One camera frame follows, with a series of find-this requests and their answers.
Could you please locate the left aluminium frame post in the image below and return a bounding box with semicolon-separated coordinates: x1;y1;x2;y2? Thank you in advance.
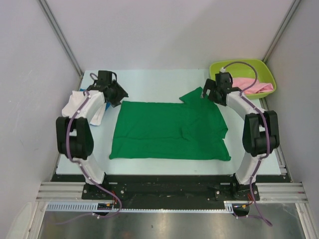
37;0;83;78

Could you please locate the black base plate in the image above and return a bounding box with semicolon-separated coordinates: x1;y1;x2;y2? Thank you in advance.
51;174;291;210

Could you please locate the aluminium rail left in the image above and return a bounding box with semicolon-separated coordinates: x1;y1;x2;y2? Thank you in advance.
36;182;85;202

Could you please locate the aluminium rail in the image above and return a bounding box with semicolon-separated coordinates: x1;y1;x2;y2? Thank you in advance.
36;182;85;202
257;183;308;203

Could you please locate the green t shirt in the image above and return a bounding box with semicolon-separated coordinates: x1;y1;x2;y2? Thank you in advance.
109;87;231;161

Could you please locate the pink t shirt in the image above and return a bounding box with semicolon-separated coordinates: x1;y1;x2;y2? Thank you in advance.
232;77;274;95

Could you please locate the lime green plastic basin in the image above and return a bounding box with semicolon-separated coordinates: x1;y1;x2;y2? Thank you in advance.
209;59;277;100

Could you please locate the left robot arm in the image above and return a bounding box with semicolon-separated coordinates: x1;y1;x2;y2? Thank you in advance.
56;70;129;199

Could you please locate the grey slotted cable duct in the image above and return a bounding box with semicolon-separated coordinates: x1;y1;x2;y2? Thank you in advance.
46;201;240;214

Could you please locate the white t shirt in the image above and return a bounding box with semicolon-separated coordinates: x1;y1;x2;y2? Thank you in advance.
62;90;107;126

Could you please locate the right aluminium frame post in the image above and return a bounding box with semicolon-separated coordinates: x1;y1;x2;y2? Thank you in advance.
262;0;303;64

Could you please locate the aluminium rail right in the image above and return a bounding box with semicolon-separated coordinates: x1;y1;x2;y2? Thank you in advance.
257;183;308;203

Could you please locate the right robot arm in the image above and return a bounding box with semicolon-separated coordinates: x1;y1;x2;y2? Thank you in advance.
201;72;280;200

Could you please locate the aluminium frame post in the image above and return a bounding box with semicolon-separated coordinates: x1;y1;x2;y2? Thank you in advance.
262;0;303;64
37;0;83;78

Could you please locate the blue t shirt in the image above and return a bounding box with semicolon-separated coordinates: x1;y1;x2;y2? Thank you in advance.
80;88;111;111

